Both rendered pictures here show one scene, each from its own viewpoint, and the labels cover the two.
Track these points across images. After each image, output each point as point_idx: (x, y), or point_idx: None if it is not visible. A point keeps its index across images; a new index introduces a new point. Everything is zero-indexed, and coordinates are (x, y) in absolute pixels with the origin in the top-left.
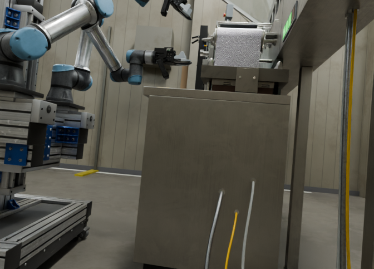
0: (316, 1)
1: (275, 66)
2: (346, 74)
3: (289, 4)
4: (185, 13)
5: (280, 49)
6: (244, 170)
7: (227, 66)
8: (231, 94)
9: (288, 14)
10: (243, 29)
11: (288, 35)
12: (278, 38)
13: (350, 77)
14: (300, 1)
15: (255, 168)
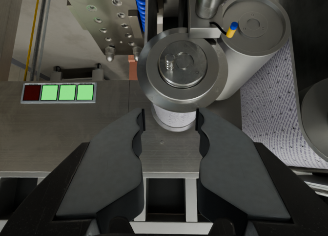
0: None
1: (108, 52)
2: (34, 48)
3: (69, 123)
4: (113, 121)
5: (118, 80)
6: None
7: None
8: None
9: (72, 110)
10: (157, 111)
11: (68, 81)
12: (149, 107)
13: (29, 44)
14: (9, 95)
15: None
